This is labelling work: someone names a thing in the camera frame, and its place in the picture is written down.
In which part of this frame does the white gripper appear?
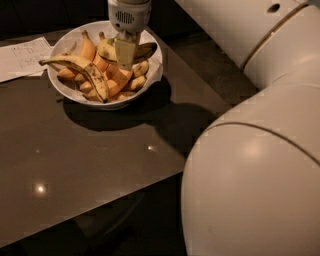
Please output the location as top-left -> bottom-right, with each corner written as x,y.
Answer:
107,0 -> 152,70

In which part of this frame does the yellow spotted banana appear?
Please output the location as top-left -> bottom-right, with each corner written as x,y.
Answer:
97,32 -> 157,65

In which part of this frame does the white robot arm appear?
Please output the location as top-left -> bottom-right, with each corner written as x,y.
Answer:
176,0 -> 320,256

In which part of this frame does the small yellow banana right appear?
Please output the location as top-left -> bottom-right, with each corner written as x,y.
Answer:
133,60 -> 149,78

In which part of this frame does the small yellow banana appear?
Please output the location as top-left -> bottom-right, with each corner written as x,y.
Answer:
125,75 -> 146,91
133,60 -> 149,78

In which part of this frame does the orange banana centre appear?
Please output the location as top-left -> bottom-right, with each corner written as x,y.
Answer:
93,55 -> 133,97

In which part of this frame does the orange banana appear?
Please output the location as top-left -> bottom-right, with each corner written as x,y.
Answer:
93,55 -> 133,97
57,30 -> 98,81

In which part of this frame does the orange banana back left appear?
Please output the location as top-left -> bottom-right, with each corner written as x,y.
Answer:
57,30 -> 98,81

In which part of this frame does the white bowl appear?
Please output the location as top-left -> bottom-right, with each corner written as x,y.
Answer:
47,21 -> 153,111

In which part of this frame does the small yellow banana front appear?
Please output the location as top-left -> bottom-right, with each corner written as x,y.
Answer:
125,75 -> 146,91

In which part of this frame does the long brown-spotted banana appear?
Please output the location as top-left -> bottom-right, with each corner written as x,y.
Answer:
38,53 -> 109,103

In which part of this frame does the white paper napkin liner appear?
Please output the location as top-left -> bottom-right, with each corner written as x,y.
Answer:
140,30 -> 163,90

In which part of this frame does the white paper sheet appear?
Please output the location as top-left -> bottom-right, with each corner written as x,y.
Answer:
0,37 -> 52,82

